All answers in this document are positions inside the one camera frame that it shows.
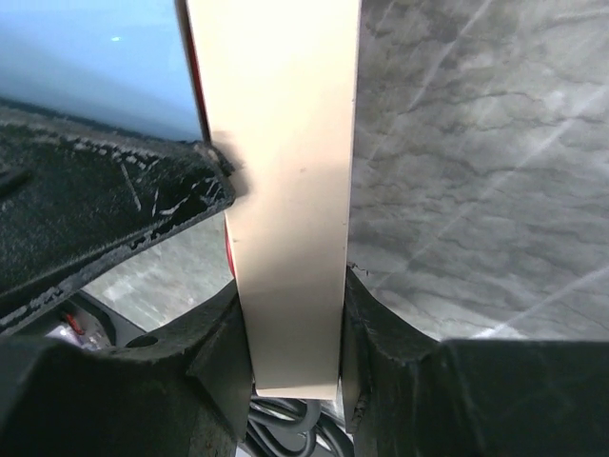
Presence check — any light blue plug adapter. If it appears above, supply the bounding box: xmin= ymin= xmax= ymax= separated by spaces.
xmin=1 ymin=1 xmax=202 ymax=141

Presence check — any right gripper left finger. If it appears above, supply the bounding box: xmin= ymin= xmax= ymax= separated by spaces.
xmin=1 ymin=284 xmax=252 ymax=456

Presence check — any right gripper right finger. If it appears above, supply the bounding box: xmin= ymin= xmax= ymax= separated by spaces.
xmin=341 ymin=272 xmax=608 ymax=456

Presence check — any black power cable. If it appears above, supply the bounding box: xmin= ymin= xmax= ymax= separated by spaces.
xmin=245 ymin=397 xmax=353 ymax=457

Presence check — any beige power strip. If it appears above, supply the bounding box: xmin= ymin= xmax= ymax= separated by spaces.
xmin=177 ymin=1 xmax=361 ymax=399

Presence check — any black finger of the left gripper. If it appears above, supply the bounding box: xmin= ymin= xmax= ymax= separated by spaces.
xmin=1 ymin=107 xmax=236 ymax=333

